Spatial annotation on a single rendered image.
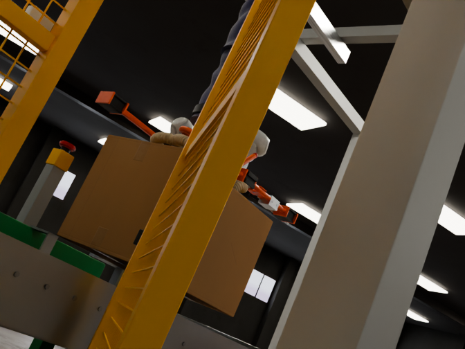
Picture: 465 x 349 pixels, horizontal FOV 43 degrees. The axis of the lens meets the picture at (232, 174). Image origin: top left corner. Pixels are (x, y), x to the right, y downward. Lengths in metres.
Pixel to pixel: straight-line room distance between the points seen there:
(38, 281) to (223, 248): 0.82
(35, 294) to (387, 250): 0.83
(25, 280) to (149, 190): 0.58
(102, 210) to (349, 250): 1.05
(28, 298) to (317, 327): 0.70
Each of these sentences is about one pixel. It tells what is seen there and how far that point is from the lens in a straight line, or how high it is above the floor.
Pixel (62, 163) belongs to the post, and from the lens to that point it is 2.43.
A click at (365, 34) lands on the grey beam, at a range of 4.99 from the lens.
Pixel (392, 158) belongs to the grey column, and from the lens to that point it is 1.22.
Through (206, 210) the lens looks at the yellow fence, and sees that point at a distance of 0.80.
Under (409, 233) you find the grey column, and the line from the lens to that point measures 1.19.
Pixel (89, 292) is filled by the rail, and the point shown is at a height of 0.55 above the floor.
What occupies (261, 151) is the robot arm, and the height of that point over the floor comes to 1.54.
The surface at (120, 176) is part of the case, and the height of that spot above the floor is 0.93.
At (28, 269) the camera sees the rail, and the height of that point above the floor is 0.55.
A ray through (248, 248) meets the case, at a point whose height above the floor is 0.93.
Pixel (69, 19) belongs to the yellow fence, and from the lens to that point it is 1.36.
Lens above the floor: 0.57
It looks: 15 degrees up
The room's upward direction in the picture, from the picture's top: 24 degrees clockwise
